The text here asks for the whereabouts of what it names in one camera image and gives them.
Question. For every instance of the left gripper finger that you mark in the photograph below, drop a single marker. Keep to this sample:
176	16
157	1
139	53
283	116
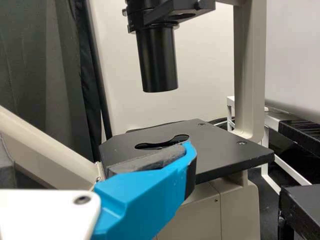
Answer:
150	190

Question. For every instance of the cream microscope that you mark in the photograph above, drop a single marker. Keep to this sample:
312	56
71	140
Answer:
225	147

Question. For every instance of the black platform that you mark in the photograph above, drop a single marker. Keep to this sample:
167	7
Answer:
302	135
302	210

